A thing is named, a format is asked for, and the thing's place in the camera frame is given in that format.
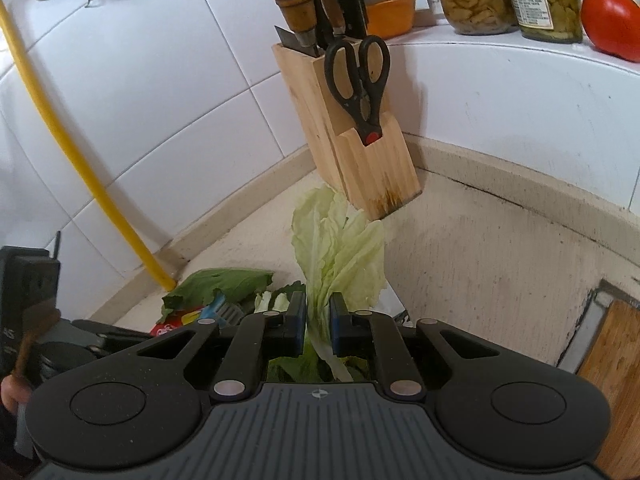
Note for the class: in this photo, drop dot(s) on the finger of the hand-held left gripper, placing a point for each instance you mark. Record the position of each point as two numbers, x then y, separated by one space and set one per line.
110 337

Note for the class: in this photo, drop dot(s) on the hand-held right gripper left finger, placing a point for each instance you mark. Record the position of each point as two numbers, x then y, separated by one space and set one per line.
299 320

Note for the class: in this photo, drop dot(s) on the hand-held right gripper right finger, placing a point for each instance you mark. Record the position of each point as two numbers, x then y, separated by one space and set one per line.
336 322

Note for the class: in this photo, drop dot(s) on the red blue carton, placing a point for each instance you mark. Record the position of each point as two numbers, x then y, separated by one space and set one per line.
170 322

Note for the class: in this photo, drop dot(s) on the pale napa cabbage leaf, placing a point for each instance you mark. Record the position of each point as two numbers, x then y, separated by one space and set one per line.
335 250

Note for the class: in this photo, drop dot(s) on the lobed green leaf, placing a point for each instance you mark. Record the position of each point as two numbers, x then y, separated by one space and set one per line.
215 282

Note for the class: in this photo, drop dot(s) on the person's left hand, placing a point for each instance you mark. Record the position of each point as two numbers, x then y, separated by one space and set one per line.
12 392

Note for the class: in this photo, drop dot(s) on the wooden knife block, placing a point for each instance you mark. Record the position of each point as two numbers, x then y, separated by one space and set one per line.
380 175

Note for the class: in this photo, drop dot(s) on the black scissors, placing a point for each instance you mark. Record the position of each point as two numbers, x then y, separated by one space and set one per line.
367 115

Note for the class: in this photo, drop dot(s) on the wooden cutting board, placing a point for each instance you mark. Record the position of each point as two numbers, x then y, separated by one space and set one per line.
615 385

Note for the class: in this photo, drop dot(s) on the orange plastic bowl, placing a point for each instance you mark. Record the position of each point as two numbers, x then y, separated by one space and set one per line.
390 17

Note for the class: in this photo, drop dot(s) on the labelled glass pickle jar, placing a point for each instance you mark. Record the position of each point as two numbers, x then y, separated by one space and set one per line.
545 0

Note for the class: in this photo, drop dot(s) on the red tomato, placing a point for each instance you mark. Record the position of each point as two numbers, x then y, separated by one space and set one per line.
612 22

